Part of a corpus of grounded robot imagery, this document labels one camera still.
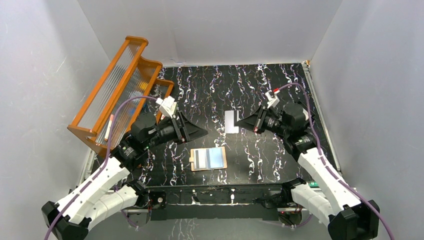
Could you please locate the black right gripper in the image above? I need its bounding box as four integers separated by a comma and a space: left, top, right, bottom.
235, 104, 290, 137

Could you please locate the silver card with black stripe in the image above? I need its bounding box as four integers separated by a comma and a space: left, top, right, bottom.
193, 148, 210, 170

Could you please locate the beige leather card holder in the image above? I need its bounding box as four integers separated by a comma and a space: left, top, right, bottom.
189, 146, 228, 172

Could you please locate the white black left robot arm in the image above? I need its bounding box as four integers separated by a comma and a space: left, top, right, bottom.
41, 111, 208, 240

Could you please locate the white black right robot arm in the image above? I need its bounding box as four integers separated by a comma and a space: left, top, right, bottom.
234, 102, 380, 240

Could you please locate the yellow item on shelf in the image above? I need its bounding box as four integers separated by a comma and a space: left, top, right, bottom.
138, 82, 148, 91

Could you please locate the orange wooden shelf rack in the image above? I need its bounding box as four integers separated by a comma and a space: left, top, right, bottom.
67, 36, 174, 157

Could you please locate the white marker pen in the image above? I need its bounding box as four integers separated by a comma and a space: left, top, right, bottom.
104, 114, 114, 142

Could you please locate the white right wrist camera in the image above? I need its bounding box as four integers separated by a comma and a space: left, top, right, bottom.
265, 88, 280, 109

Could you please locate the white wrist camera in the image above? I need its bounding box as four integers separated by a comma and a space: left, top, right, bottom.
155, 96, 177, 119
265, 88, 280, 109

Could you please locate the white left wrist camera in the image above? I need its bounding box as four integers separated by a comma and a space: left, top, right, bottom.
155, 96, 177, 119

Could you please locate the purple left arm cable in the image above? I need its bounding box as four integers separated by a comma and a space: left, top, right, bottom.
43, 96, 167, 240

